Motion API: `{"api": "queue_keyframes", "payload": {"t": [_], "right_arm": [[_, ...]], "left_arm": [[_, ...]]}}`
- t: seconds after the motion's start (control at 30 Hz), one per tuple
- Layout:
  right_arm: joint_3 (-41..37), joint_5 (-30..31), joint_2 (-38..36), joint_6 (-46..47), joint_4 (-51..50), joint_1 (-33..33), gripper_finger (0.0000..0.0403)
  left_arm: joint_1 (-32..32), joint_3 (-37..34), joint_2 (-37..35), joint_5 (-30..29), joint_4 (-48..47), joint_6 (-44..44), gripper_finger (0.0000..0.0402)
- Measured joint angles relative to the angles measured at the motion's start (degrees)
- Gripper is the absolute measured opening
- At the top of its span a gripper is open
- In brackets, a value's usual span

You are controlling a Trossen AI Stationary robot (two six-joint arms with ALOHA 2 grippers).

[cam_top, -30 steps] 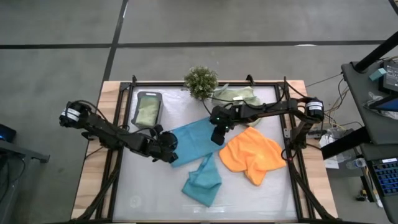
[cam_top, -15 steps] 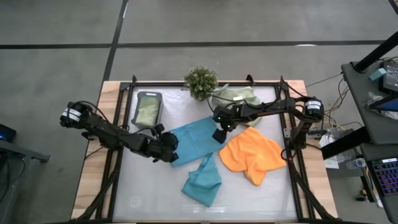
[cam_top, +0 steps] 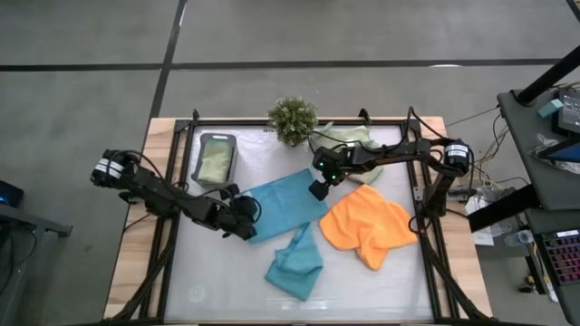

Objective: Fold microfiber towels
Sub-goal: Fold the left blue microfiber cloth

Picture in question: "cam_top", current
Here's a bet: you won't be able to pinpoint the blue tablet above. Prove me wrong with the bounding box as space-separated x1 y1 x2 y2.
546 140 580 164

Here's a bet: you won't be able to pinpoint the grey computer cart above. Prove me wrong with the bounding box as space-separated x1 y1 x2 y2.
496 88 580 326

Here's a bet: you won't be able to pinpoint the black metal table frame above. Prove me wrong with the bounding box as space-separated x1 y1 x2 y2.
102 107 498 326

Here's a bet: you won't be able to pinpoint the clear plastic bottle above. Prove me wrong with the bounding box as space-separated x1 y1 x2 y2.
502 228 536 248

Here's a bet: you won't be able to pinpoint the white paper sheets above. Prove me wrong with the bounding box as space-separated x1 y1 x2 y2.
464 194 495 248

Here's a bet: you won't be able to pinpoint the black cart bracket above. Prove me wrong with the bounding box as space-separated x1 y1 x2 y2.
466 183 540 235

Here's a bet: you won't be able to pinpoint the small artificial potted plant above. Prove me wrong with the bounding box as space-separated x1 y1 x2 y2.
266 94 320 149

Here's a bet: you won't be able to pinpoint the black slanted pole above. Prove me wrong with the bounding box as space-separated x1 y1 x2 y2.
516 44 580 108

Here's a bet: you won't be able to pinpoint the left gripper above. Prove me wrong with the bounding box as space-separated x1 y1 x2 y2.
219 196 261 243

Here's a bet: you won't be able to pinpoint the backlit computer keyboard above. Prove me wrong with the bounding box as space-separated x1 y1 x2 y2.
541 228 580 286

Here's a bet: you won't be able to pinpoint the green microfiber towel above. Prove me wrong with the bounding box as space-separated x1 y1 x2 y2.
309 120 385 186
197 139 234 185

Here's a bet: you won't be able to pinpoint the small teal box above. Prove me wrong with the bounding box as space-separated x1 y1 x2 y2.
537 98 565 120

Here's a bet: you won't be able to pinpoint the clear plastic bag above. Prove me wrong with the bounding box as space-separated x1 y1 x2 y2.
528 132 580 176

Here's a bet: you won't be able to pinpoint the blue microfiber towel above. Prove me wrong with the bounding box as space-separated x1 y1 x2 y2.
264 221 324 302
246 168 330 245

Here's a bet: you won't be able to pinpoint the grey plastic bin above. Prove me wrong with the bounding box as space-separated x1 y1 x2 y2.
189 132 239 189

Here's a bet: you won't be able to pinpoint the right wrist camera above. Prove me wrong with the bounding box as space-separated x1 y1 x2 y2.
308 179 331 202

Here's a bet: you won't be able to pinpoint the blue-lit black device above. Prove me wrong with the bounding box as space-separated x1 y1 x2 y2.
0 179 24 209

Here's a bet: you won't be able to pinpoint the grey side table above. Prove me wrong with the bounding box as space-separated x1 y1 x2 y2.
0 201 73 326

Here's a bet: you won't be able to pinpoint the orange microfiber towel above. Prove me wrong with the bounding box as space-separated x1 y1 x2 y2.
318 183 419 272

